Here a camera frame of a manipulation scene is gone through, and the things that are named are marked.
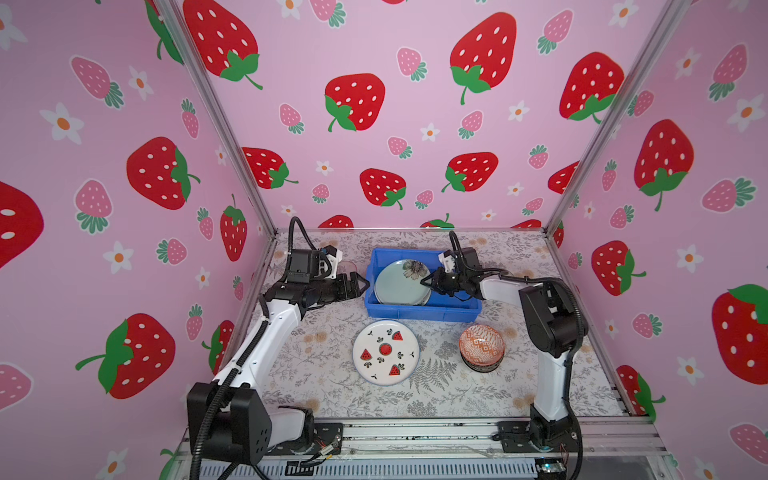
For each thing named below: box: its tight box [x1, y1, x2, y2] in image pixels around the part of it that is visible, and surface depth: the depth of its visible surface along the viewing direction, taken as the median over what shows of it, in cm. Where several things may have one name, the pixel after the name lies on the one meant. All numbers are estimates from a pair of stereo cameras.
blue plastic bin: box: [364, 248, 482, 322], surface depth 100 cm
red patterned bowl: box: [459, 324, 506, 374], surface depth 83 cm
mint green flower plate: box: [374, 259, 432, 307], surface depth 103 cm
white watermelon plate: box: [352, 320, 421, 386], surface depth 90 cm
